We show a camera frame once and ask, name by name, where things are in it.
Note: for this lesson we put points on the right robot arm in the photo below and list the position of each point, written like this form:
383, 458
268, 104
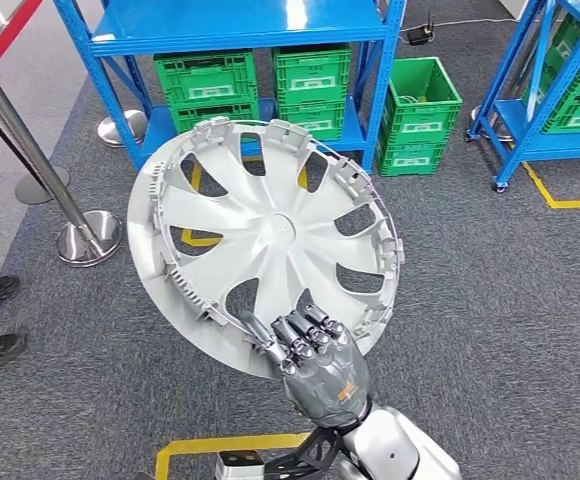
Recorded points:
395, 450

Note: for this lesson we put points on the black router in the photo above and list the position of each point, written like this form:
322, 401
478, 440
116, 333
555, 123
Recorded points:
420, 34

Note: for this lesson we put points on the yellow floor tape outline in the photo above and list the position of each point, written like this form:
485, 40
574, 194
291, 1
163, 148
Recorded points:
202, 240

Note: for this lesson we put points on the red barrier belt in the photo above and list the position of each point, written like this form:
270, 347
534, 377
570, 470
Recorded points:
10, 33

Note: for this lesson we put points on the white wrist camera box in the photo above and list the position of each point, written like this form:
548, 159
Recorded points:
240, 470

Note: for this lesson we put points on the chrome stanchion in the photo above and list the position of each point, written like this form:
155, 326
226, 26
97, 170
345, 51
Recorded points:
482, 122
120, 132
90, 238

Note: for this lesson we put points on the grey plastic hubcap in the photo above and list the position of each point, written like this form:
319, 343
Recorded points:
275, 232

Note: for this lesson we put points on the open green plastic crate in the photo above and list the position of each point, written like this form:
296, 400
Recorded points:
435, 112

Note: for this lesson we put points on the blue steel shelf rack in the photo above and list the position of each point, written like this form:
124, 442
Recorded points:
530, 142
220, 20

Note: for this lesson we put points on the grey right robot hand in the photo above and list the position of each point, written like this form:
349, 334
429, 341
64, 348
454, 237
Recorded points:
330, 384

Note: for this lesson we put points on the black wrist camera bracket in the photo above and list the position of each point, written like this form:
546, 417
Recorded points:
315, 457

